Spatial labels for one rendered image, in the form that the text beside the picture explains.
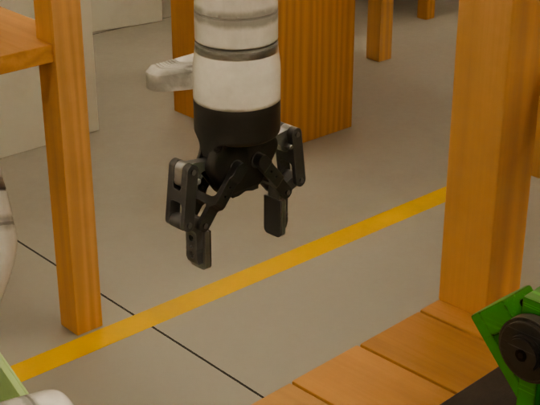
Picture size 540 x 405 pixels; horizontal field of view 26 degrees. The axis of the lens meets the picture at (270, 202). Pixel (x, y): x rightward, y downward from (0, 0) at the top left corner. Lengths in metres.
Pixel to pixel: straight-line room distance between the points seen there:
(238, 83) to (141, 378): 2.35
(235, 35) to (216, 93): 0.05
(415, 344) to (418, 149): 3.08
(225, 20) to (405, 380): 0.81
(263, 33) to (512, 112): 0.77
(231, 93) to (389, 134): 3.96
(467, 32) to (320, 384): 0.53
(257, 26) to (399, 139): 3.92
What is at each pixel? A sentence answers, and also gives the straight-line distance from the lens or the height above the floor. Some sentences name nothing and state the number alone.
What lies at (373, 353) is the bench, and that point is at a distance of 1.70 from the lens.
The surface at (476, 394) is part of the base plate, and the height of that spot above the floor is 0.90.
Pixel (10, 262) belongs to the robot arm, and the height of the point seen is 1.31.
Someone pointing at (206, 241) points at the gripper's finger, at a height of 1.32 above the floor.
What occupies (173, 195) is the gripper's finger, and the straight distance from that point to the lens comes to 0.99.
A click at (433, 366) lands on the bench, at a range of 1.68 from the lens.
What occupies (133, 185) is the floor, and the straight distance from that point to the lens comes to 4.43.
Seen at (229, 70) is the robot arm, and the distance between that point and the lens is 0.96.
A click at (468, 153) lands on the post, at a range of 1.71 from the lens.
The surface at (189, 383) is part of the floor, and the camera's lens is 3.23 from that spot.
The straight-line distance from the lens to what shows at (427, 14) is 6.58.
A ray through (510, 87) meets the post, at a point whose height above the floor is 1.25.
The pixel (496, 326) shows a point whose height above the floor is 1.11.
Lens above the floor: 1.77
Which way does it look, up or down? 25 degrees down
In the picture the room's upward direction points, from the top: straight up
